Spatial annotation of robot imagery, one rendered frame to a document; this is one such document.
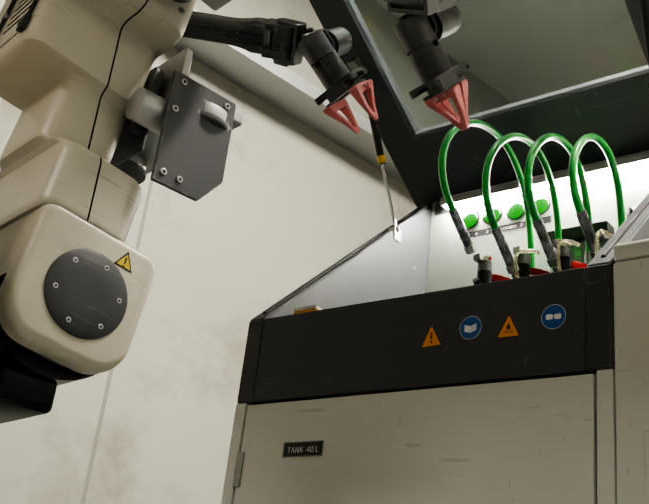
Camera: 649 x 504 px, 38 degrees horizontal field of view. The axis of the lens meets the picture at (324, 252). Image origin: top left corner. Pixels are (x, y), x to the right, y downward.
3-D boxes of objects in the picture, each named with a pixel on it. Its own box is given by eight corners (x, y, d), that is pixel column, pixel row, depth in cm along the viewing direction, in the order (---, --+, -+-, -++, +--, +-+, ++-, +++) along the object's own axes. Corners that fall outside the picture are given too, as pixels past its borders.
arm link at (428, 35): (384, 26, 154) (407, 11, 150) (408, 15, 159) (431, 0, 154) (403, 63, 155) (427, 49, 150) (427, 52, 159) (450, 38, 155)
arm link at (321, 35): (289, 44, 179) (309, 27, 176) (307, 39, 185) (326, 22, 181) (309, 74, 179) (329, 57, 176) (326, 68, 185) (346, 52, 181)
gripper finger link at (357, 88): (366, 128, 184) (340, 89, 184) (392, 109, 180) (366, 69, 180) (350, 137, 179) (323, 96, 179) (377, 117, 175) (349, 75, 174)
